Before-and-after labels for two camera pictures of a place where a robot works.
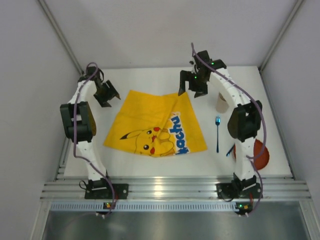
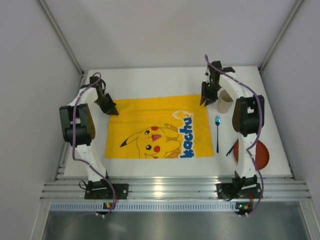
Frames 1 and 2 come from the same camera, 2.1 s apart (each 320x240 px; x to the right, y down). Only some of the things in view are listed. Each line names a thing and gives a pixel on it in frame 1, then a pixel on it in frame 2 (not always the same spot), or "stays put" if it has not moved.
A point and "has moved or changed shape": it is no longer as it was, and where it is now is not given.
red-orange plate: (261, 161) stays put
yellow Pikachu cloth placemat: (152, 123) has moved or changed shape
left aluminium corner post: (59, 34) stays put
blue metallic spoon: (228, 154) stays put
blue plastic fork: (217, 121) stays put
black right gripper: (194, 81) to (209, 94)
